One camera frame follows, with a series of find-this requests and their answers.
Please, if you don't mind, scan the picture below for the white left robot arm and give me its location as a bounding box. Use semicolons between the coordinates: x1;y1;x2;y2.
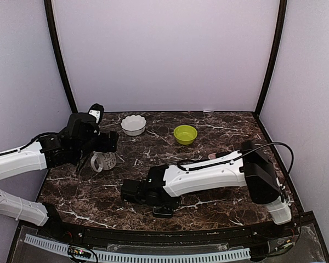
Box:
0;111;118;239

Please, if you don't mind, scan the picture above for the black smartphone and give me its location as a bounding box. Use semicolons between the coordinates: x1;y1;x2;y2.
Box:
152;207;173;219

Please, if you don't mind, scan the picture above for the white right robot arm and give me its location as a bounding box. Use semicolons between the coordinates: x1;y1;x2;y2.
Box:
121;141;292;238

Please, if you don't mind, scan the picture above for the black frame post left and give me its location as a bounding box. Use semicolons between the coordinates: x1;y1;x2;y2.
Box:
43;0;78;113

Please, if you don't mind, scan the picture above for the black front rail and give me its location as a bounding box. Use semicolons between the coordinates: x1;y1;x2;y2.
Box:
38;217;302;247

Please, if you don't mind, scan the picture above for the white patterned mug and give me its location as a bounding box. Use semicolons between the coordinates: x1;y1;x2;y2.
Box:
90;152;117;173

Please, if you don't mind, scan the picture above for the black frame post right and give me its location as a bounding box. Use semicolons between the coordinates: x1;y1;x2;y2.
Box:
254;0;288;117

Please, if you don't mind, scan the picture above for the pink phone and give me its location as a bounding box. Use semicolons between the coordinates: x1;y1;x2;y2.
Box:
208;153;223;160

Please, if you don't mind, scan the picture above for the white slotted cable duct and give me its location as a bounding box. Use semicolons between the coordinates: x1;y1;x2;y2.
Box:
24;234;251;262

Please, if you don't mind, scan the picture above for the black frame post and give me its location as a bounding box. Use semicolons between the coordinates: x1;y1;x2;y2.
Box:
43;0;78;113
254;0;288;117

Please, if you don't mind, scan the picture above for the white fluted ceramic bowl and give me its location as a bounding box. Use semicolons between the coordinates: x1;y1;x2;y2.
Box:
121;115;147;136

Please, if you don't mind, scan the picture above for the green plastic bowl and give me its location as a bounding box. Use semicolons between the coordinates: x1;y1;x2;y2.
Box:
173;125;198;145

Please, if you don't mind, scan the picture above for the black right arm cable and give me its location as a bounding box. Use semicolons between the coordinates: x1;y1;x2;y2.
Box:
235;141;295;181

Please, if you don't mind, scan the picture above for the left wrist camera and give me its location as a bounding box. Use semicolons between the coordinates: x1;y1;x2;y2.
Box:
88;104;104;125

